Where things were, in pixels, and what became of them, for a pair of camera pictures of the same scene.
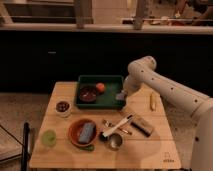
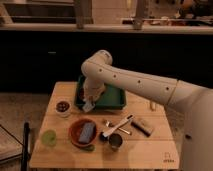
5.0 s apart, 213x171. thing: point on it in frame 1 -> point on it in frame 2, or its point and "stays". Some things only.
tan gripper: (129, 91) -> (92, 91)
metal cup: (114, 141) stays
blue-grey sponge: (86, 132) stays
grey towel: (119, 96) -> (87, 105)
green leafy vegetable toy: (88, 148) stays
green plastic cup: (49, 138) stays
